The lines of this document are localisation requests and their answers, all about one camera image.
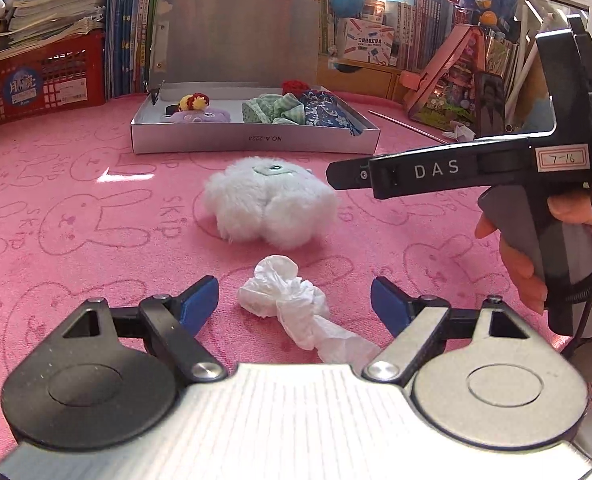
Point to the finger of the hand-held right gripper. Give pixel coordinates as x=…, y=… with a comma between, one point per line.
x=348, y=172

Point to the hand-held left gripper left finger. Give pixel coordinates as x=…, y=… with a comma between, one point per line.
x=200, y=300

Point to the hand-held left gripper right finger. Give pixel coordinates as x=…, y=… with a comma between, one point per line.
x=388, y=305

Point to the white tissue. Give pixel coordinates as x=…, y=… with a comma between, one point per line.
x=286, y=300

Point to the white fluffy plush toy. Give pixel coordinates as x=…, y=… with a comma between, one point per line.
x=266, y=205

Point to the silver cardboard box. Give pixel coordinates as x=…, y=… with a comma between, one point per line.
x=256, y=141

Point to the person's right hand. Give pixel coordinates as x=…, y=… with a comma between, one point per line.
x=518, y=272

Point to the blue patterned cloth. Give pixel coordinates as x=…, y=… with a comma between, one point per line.
x=326, y=110

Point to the wooden desktop drawer shelf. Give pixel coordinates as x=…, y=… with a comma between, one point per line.
x=366, y=77

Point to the green checked cloth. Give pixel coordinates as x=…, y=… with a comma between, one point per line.
x=271, y=109

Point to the red knitted item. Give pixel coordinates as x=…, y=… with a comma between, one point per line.
x=295, y=86

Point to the rolled white paper tubes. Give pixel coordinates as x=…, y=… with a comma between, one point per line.
x=526, y=60

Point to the folded white paper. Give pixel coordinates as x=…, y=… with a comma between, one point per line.
x=460, y=132

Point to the pink toy gift box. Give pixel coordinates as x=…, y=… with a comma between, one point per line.
x=446, y=85

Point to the white label printer box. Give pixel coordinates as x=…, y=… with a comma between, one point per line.
x=366, y=42

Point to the pink bunny print towel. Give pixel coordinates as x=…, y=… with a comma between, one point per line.
x=100, y=200

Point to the purple plush toy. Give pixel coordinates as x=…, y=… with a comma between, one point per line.
x=200, y=116

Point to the row of dark books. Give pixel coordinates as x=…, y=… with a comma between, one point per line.
x=426, y=25

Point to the yellow red plush flower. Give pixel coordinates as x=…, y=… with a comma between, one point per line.
x=193, y=101

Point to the blue plush ball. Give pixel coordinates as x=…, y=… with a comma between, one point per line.
x=348, y=0

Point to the black binder clip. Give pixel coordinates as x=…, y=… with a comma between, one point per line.
x=154, y=94

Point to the row of blue books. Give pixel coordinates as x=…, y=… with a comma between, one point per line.
x=130, y=30

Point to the red plastic crate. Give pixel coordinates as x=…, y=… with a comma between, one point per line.
x=50, y=85

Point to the pile of worn books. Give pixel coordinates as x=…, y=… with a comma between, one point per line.
x=55, y=10

